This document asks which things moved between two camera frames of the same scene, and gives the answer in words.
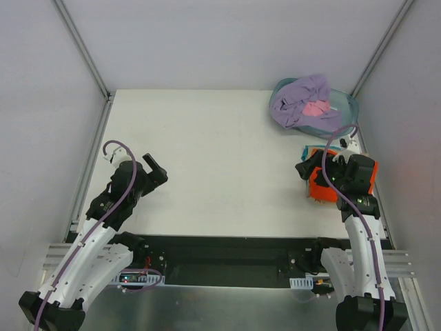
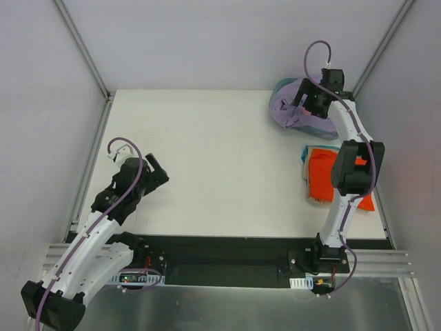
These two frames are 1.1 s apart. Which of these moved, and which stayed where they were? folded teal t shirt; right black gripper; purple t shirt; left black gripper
Moved: right black gripper
Stayed: left black gripper; purple t shirt; folded teal t shirt
